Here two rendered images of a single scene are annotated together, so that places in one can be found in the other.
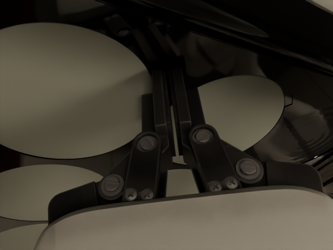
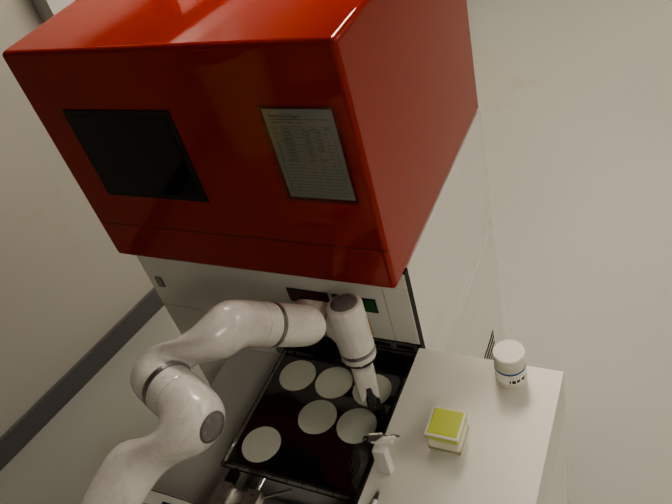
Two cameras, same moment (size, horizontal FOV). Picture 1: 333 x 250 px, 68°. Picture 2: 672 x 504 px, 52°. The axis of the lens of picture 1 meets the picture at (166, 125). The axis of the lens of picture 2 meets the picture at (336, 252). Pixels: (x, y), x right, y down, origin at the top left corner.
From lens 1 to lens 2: 1.66 m
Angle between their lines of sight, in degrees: 67
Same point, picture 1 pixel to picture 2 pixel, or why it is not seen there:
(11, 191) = (341, 374)
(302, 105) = (362, 448)
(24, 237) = (304, 371)
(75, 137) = not seen: hidden behind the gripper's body
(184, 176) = (329, 421)
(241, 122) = (357, 431)
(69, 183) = (340, 387)
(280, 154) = (332, 457)
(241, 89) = (372, 426)
